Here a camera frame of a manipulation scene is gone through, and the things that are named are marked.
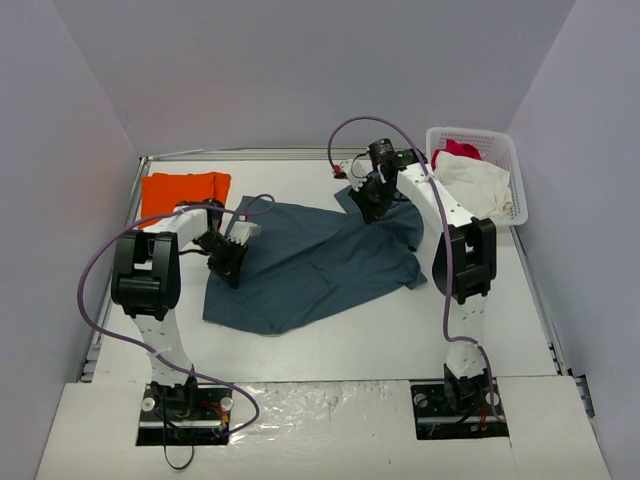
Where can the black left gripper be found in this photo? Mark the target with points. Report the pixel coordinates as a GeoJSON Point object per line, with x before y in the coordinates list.
{"type": "Point", "coordinates": [228, 258]}

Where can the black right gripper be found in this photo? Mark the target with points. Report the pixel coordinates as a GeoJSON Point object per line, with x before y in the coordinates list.
{"type": "Point", "coordinates": [373, 197]}

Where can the blue-grey t-shirt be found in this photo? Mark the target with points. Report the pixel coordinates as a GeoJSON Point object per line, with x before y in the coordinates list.
{"type": "Point", "coordinates": [307, 264]}

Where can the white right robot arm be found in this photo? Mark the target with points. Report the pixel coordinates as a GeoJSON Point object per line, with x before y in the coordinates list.
{"type": "Point", "coordinates": [459, 250]}

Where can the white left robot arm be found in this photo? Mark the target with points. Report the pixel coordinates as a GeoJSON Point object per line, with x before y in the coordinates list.
{"type": "Point", "coordinates": [146, 283]}

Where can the folded orange t-shirt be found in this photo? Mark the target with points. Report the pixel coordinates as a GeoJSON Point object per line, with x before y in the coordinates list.
{"type": "Point", "coordinates": [162, 192]}

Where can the red t-shirt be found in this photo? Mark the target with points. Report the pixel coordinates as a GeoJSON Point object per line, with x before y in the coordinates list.
{"type": "Point", "coordinates": [457, 149]}

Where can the cream white t-shirt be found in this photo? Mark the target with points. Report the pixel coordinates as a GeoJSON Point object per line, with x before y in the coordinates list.
{"type": "Point", "coordinates": [480, 187]}

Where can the white plastic laundry basket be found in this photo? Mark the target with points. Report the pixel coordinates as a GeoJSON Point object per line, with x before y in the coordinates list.
{"type": "Point", "coordinates": [495, 148]}

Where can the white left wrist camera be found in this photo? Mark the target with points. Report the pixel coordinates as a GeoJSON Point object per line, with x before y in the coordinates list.
{"type": "Point", "coordinates": [241, 231]}

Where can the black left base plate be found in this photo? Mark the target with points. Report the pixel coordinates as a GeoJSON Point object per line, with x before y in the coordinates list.
{"type": "Point", "coordinates": [201, 419]}

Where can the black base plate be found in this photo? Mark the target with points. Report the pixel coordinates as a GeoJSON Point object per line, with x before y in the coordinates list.
{"type": "Point", "coordinates": [201, 419]}
{"type": "Point", "coordinates": [436, 418]}

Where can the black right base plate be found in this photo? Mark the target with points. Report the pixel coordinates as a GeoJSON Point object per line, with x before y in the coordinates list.
{"type": "Point", "coordinates": [436, 418]}

